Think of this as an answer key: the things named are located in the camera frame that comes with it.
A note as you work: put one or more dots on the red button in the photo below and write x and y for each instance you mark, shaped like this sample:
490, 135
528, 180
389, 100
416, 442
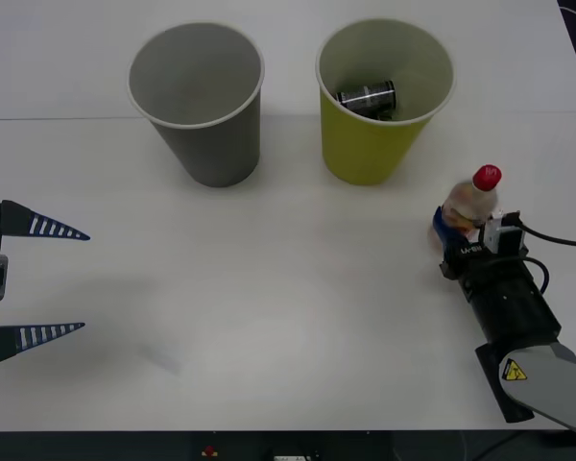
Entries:
209, 451

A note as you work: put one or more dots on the black drink can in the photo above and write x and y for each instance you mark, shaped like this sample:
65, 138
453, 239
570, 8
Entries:
367, 96

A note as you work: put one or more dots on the yellow-green plastic waste bin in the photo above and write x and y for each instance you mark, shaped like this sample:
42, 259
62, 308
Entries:
360, 153

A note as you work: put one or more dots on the grey plastic waste bin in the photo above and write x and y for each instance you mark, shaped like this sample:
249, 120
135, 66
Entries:
206, 153

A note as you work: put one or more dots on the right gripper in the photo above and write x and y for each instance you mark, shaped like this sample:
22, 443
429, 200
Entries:
475, 264

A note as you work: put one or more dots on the small bottle with red cap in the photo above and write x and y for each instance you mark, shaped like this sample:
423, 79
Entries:
470, 201

